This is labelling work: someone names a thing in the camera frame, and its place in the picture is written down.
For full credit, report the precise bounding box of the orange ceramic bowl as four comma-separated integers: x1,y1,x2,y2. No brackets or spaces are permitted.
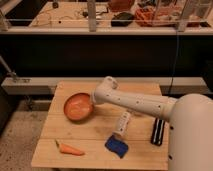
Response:
64,93,93,121

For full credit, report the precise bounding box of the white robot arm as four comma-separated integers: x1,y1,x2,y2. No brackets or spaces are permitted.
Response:
91,76,213,171

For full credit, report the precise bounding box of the white plastic bottle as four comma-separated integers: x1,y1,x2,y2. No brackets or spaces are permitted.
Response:
113,112,131,137

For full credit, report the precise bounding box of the blue sponge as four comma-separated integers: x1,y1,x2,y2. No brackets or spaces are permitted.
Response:
105,135,129,158

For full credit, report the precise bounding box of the black pouch on bench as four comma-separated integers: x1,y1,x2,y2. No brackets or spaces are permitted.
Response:
111,12,134,27

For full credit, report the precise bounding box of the black rectangular remote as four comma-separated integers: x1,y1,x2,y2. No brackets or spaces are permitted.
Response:
151,119,165,146

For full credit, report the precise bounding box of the orange toy carrot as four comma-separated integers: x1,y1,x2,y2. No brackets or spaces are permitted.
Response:
55,141,85,156

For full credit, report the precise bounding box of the orange crate on bench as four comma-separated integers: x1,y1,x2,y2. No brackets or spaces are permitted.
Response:
135,8,174,27

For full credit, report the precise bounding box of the blue hanging cable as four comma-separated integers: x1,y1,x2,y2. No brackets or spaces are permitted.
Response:
168,32,181,95

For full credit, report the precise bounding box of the grey metal post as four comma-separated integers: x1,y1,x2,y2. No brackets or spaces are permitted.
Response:
87,0,96,32

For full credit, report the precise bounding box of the metal clamp bracket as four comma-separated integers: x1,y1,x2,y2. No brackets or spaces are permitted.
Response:
8,71,30,83

